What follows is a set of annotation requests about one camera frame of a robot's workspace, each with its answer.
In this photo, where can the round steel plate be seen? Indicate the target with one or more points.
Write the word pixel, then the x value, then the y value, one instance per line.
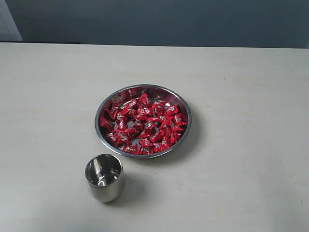
pixel 133 121

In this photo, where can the stainless steel cup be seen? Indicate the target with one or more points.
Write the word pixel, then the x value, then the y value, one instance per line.
pixel 105 176

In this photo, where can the red wrapped candy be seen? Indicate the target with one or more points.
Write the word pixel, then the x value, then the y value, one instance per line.
pixel 144 100
pixel 172 110
pixel 180 120
pixel 145 142
pixel 106 123

